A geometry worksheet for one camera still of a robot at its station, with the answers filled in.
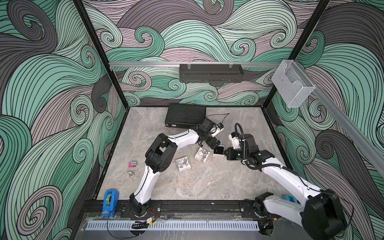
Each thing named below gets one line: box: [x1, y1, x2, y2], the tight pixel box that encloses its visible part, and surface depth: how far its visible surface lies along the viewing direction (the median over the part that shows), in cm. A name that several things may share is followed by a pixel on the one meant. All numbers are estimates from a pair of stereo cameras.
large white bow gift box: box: [194, 147, 211, 164], surface depth 92 cm
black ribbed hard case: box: [164, 103, 207, 128], surface depth 110 cm
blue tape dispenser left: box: [101, 189, 120, 217], surface depth 74 cm
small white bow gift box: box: [175, 155, 191, 172], surface depth 87 cm
